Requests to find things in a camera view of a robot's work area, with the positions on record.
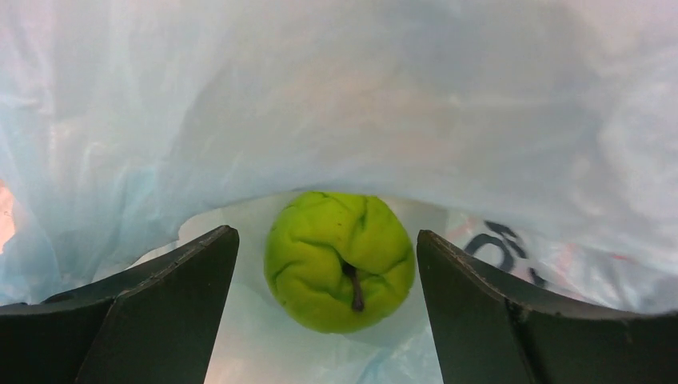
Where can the light blue plastic bag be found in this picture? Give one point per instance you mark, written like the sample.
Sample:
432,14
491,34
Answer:
539,135

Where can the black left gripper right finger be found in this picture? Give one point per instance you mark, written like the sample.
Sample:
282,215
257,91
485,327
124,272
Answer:
491,327

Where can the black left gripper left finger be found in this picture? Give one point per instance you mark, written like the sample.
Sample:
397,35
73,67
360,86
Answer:
154,323

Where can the green fake apple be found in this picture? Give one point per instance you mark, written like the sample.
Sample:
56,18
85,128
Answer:
338,263

